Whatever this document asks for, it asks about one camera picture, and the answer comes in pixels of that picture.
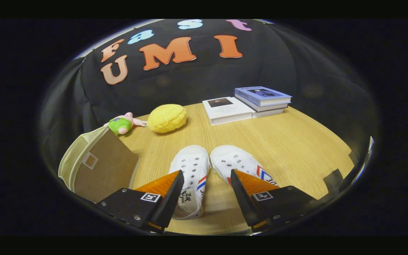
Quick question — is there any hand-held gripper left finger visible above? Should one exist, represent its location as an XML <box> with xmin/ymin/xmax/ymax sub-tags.
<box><xmin>96</xmin><ymin>170</ymin><xmax>185</xmax><ymax>233</ymax></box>

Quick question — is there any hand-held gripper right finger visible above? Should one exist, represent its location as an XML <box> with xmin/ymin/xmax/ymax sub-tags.
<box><xmin>231</xmin><ymin>169</ymin><xmax>319</xmax><ymax>232</ymax></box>

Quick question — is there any white canvas shoe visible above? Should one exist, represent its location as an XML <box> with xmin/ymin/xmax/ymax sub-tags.
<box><xmin>210</xmin><ymin>144</ymin><xmax>279</xmax><ymax>188</ymax></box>
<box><xmin>169</xmin><ymin>145</ymin><xmax>211</xmax><ymax>220</ymax></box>

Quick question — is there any beige fabric storage box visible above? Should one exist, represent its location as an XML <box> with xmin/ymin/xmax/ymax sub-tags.
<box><xmin>58</xmin><ymin>126</ymin><xmax>141</xmax><ymax>204</ymax></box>

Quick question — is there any yellow plush bun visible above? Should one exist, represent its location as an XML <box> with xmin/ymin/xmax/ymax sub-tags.
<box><xmin>147</xmin><ymin>104</ymin><xmax>187</xmax><ymax>134</ymax></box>

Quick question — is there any white book with dark photo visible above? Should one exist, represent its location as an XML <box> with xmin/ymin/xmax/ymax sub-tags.
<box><xmin>202</xmin><ymin>97</ymin><xmax>255</xmax><ymax>125</ymax></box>

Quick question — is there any pink and green plush toy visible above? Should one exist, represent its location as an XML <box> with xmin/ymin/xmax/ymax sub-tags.
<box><xmin>104</xmin><ymin>112</ymin><xmax>148</xmax><ymax>135</ymax></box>

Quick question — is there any blue book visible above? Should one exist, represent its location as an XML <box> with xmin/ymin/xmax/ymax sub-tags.
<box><xmin>234</xmin><ymin>86</ymin><xmax>292</xmax><ymax>107</ymax></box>

